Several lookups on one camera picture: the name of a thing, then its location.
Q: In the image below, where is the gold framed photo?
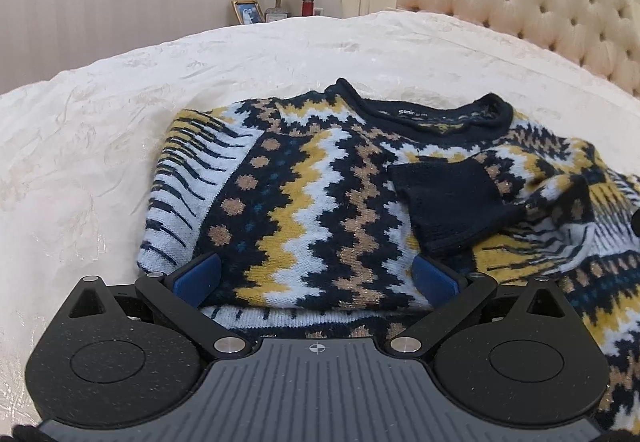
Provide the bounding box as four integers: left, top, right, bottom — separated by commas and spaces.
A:
231, 0, 265, 25

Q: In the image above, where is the cream bedspread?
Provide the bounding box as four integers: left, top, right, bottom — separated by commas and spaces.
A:
1, 12, 639, 430

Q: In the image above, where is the navy yellow patterned knit sweater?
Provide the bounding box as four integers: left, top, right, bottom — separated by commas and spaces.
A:
137, 79, 639, 439

